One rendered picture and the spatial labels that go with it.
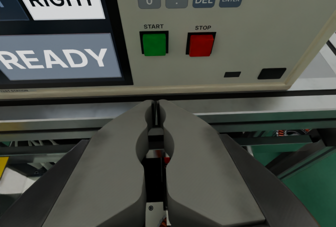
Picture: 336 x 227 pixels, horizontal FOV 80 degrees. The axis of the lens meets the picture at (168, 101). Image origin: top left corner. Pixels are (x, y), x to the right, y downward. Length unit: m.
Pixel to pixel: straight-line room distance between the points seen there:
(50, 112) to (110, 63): 0.08
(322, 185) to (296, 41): 0.52
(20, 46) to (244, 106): 0.21
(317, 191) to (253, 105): 0.47
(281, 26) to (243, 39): 0.03
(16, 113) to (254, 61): 0.24
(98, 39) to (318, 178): 0.63
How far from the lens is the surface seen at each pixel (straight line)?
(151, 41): 0.16
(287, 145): 0.32
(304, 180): 0.66
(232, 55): 0.20
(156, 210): 0.51
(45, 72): 0.22
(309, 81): 0.28
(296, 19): 0.19
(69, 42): 0.18
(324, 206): 0.67
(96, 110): 0.22
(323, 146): 0.33
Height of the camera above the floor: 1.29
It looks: 54 degrees down
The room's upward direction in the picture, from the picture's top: 1 degrees clockwise
